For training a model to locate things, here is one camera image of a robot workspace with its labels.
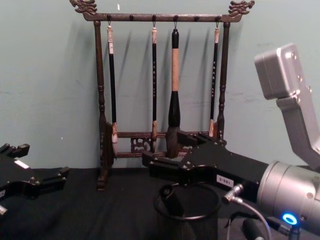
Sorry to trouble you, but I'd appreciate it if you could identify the dark wooden brush rack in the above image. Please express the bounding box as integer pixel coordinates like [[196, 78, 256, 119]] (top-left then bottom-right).
[[69, 0, 256, 193]]

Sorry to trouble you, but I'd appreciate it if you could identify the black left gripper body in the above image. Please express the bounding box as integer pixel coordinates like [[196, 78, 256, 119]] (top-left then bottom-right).
[[0, 152, 41, 201]]

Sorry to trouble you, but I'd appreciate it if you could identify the grey cable with silver plug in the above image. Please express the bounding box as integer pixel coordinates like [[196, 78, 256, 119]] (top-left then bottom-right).
[[221, 183, 273, 240]]

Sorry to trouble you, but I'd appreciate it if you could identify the thin black brush, brown tuft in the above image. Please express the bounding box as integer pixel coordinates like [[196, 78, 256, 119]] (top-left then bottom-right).
[[208, 21, 222, 138]]

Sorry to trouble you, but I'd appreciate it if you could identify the black mesh pen holder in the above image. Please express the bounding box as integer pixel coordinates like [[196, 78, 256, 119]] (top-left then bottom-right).
[[153, 183, 223, 240]]

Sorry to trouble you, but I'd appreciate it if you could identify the thin black brush, dark tuft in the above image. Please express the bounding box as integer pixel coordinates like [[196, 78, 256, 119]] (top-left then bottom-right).
[[149, 21, 160, 154]]

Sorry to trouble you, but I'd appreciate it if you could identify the large tan and black brush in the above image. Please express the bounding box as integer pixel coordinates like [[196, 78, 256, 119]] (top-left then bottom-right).
[[164, 22, 185, 160]]

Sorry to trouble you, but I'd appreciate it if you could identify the dark grey cylindrical handle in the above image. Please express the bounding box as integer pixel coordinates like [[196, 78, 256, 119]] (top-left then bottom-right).
[[243, 217, 266, 240]]

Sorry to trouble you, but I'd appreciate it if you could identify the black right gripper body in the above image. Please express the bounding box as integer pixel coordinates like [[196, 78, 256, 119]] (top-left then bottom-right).
[[181, 141, 273, 203]]

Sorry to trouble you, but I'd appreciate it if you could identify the thin black brush, white tuft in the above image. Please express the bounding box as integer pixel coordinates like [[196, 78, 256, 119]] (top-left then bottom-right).
[[106, 23, 120, 151]]

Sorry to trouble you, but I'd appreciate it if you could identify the black table cloth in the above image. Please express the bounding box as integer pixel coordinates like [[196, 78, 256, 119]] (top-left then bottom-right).
[[0, 164, 320, 240]]

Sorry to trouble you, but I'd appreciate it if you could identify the black brush handle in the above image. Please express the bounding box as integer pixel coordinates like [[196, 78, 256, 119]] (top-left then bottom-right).
[[159, 184, 185, 219]]

